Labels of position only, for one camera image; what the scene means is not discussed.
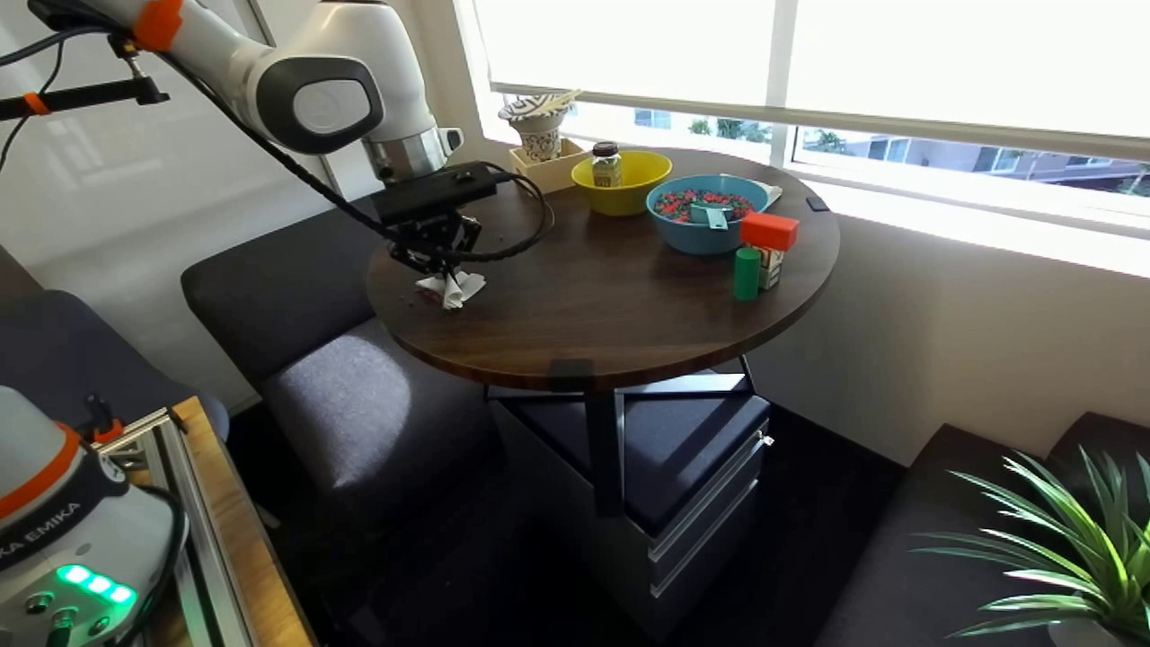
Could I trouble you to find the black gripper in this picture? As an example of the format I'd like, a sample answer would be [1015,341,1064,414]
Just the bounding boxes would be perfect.
[388,210,485,299]

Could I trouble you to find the cream wooden box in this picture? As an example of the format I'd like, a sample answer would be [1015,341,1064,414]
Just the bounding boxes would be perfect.
[508,138,588,198]

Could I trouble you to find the blue grey ottoman seat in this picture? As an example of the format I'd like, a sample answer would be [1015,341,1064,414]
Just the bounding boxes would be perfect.
[260,319,495,498]

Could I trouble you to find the black white patterned bowl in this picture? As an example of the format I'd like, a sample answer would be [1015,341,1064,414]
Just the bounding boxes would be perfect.
[495,87,578,164]

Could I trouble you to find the small glass jar dark lid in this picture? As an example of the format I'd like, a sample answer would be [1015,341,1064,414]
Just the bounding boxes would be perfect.
[588,138,624,190]

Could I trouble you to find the yellow bowl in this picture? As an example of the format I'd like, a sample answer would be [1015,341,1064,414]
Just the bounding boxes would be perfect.
[568,149,675,221]

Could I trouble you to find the blue bowl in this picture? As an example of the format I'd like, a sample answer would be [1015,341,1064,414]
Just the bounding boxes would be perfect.
[645,173,776,259]

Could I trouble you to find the red and blue bowl contents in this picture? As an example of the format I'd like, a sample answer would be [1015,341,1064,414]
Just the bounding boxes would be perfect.
[657,182,761,234]

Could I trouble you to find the green cylinder block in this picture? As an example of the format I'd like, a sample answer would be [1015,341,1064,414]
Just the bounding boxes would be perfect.
[731,245,767,306]

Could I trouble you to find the grey cabinet with cushion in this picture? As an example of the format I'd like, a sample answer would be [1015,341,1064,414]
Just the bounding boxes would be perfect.
[485,372,776,641]

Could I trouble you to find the red cube block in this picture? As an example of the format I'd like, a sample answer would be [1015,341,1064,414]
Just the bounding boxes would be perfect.
[737,210,800,257]

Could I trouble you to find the wooden robot mounting table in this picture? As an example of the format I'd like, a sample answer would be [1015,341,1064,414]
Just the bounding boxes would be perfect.
[91,391,319,647]

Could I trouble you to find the grey chair seat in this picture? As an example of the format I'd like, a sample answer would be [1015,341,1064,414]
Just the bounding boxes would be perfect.
[0,245,235,445]

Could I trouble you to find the dark sofa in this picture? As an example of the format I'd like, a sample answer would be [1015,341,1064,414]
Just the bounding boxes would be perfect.
[811,409,1150,647]

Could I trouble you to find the green spiky plant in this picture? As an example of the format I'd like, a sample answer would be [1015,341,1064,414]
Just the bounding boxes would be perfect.
[915,442,1150,647]

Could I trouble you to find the pale plant pot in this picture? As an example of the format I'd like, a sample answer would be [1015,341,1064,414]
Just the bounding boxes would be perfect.
[1045,616,1136,647]

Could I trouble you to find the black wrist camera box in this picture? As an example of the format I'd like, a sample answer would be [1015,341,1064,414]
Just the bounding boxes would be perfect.
[370,159,509,226]

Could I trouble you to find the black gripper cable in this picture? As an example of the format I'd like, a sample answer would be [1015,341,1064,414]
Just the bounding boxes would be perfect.
[460,161,557,266]

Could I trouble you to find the black table leg frame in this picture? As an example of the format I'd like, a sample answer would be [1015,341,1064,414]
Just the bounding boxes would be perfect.
[481,356,761,520]

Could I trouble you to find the black camera stand bar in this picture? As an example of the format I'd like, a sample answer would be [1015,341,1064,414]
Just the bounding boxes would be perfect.
[0,30,173,124]

